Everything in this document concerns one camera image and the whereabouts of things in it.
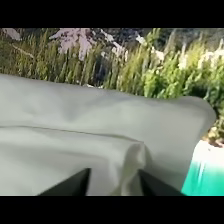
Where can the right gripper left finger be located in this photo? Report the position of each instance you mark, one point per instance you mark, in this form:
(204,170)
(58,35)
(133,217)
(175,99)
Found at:
(75,185)

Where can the white T-shirt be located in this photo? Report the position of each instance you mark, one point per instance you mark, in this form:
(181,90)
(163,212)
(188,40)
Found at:
(83,133)

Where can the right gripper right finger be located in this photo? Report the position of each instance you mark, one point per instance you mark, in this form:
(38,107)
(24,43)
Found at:
(154,186)

